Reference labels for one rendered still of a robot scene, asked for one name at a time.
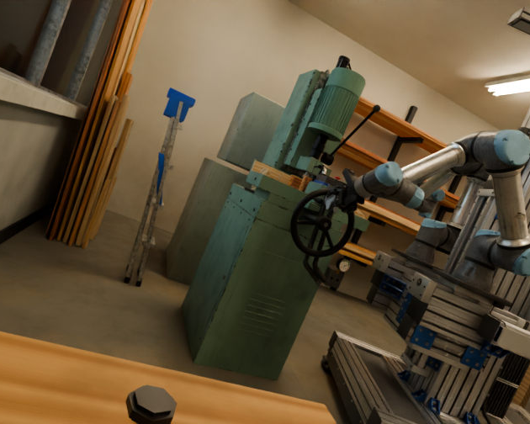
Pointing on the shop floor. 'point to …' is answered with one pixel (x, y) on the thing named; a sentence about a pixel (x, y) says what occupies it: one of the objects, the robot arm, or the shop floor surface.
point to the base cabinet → (248, 295)
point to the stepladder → (177, 112)
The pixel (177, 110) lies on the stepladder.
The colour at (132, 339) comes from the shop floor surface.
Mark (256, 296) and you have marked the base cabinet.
